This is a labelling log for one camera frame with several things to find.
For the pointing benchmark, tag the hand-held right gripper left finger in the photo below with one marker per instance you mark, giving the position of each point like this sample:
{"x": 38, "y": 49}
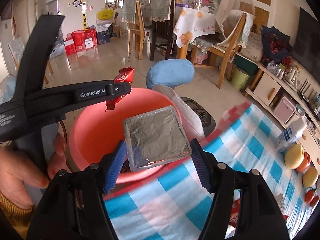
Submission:
{"x": 115, "y": 170}

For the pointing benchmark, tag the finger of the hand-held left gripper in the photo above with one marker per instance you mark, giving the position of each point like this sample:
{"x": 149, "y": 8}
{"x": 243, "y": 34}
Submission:
{"x": 120, "y": 88}

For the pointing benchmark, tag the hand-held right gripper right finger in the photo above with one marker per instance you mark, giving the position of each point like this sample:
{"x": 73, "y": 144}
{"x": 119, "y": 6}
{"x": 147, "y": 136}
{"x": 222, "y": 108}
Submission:
{"x": 201, "y": 170}

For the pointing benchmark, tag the red snack wrapper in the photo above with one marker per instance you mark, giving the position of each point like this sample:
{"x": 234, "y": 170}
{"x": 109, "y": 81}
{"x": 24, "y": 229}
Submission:
{"x": 125, "y": 75}

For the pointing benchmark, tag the pink plastic basin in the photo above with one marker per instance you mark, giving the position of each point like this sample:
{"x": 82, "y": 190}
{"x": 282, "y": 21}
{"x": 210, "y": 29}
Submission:
{"x": 95, "y": 135}

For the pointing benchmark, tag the silver foil packet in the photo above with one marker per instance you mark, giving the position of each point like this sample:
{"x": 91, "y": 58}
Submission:
{"x": 155, "y": 137}

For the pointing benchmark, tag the person's left forearm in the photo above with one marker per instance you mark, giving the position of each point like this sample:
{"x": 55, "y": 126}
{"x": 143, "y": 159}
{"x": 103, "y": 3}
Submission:
{"x": 12, "y": 212}

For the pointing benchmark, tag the person's left hand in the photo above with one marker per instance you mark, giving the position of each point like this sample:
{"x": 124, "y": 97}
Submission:
{"x": 20, "y": 172}

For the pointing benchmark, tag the blue white checked tablecloth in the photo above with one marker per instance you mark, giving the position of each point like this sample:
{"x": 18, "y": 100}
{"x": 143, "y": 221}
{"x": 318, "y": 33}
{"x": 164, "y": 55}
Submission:
{"x": 175, "y": 205}

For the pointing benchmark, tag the blue cushioned stool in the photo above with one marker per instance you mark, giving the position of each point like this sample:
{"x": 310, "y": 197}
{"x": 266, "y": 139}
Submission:
{"x": 170, "y": 73}

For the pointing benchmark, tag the dark blue bag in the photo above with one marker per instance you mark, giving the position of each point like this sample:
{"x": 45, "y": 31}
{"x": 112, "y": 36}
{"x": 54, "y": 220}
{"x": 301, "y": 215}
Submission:
{"x": 103, "y": 37}

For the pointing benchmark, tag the clear plastic bag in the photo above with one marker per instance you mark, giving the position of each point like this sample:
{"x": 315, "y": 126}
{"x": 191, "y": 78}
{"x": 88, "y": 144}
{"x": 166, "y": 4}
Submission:
{"x": 187, "y": 117}

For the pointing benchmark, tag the red gift box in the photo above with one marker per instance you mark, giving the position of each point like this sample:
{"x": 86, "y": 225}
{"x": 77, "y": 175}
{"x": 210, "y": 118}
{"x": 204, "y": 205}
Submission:
{"x": 70, "y": 47}
{"x": 80, "y": 42}
{"x": 91, "y": 41}

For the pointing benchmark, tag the red white wrapper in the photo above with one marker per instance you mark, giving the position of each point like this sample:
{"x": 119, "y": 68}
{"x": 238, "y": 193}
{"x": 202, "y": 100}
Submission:
{"x": 234, "y": 215}

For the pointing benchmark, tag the light wooden chair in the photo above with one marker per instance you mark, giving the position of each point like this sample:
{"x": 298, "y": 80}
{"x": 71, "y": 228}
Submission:
{"x": 136, "y": 30}

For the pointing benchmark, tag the dark wooden chair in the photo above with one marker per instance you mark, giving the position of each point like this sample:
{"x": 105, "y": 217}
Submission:
{"x": 160, "y": 37}

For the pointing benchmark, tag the yellow bag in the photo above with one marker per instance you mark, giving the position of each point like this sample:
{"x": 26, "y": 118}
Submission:
{"x": 106, "y": 15}

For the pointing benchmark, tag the yellow height chart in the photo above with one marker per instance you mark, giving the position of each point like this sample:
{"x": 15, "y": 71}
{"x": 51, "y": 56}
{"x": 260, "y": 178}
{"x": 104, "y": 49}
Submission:
{"x": 85, "y": 5}

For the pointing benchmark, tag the orange print dining tablecloth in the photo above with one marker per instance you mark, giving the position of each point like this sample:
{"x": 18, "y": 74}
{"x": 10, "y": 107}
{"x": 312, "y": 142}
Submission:
{"x": 190, "y": 30}

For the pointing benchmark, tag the yellow pear with stem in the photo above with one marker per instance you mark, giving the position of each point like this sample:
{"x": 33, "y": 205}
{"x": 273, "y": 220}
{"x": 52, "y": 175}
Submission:
{"x": 294, "y": 156}

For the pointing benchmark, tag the white plastic bottle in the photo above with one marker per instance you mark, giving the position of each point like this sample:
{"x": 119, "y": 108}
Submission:
{"x": 290, "y": 135}

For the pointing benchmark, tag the green waste bin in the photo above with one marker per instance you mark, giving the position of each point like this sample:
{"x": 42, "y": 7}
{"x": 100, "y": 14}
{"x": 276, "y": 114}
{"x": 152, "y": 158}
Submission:
{"x": 241, "y": 80}

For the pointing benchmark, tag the pale pink storage case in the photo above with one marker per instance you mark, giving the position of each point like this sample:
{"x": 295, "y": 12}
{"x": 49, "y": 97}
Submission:
{"x": 285, "y": 108}

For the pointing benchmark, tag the cream television cabinet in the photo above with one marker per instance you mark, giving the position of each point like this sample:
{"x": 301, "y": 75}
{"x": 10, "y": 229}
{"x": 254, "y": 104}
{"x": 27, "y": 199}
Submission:
{"x": 265, "y": 87}

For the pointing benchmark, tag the red apple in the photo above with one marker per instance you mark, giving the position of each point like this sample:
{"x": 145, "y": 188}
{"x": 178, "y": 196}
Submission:
{"x": 306, "y": 165}

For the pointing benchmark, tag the round yellow pear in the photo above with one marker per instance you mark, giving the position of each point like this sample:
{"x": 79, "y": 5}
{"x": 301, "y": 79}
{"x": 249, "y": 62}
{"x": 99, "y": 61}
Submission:
{"x": 310, "y": 177}

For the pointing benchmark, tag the tangerine with green leaf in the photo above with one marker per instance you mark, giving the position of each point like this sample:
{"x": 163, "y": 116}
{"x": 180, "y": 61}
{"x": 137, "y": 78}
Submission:
{"x": 309, "y": 195}

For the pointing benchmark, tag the orange tangerine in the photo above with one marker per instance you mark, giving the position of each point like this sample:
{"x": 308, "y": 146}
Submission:
{"x": 315, "y": 201}

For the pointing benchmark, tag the black router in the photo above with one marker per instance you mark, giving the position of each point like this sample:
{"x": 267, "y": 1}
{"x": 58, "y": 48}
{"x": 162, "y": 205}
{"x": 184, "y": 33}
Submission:
{"x": 303, "y": 90}

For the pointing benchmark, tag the white electric kettle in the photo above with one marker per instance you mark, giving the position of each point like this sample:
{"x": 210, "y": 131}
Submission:
{"x": 291, "y": 75}

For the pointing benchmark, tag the wooden chair with lace cover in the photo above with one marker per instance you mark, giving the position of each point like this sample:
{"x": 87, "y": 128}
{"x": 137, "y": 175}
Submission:
{"x": 237, "y": 30}

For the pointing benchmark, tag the white cardboard box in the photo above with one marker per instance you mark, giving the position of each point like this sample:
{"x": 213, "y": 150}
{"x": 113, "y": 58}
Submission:
{"x": 252, "y": 45}

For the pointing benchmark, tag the dark wrapped flower bouquet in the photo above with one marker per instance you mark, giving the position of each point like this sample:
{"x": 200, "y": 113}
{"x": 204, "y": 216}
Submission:
{"x": 275, "y": 42}

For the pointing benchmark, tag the black television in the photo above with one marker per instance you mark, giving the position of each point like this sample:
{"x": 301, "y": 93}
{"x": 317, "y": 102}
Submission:
{"x": 310, "y": 42}

